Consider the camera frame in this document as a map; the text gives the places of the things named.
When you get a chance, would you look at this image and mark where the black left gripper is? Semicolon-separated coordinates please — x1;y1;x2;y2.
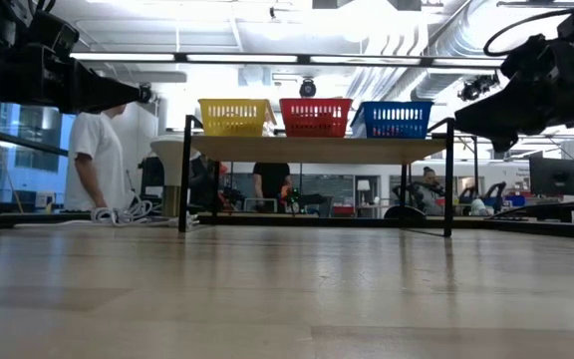
0;44;143;115

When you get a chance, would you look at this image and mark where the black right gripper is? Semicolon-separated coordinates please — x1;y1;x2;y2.
454;49;574;154

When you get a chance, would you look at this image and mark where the blue plastic basket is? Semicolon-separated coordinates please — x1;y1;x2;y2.
350;101;435;140

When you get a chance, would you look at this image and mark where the yellow plastic basket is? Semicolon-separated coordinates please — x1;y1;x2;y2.
197;98;278;138

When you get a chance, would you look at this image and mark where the red plastic basket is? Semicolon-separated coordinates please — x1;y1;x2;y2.
279;97;354;139

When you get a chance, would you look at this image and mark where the person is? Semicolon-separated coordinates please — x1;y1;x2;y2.
252;162;293;213
189;154;229;210
406;167;448;216
63;103;130;213

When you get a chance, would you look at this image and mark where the dark computer monitor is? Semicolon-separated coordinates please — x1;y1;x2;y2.
528;157;574;197

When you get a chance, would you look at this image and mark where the black background chair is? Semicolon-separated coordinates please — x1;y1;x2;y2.
137;155;166;198

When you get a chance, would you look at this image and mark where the small white table lamp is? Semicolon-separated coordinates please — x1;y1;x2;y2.
356;179;372;205

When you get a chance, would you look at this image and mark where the overhead light bar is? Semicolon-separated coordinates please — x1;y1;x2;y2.
70;52;507;70

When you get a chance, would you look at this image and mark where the black ceiling camera rig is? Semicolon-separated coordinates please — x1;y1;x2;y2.
456;72;501;103

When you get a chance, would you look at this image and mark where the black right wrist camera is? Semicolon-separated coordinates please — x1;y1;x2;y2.
498;33;563;86

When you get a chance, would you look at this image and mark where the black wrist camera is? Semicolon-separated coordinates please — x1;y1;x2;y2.
27;9;82;62
498;33;563;86

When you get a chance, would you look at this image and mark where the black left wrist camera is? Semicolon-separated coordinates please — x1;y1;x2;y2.
27;9;82;62

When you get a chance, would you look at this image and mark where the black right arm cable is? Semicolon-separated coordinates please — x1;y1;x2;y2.
482;8;574;57

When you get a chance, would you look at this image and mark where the white lamp cable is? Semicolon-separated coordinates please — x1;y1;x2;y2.
90;191;201;228

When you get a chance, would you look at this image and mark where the wooden riser shelf black frame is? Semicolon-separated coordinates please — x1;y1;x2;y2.
176;115;478;238

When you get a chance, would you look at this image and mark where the black overhead camera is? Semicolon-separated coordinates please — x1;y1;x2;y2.
298;78;318;100

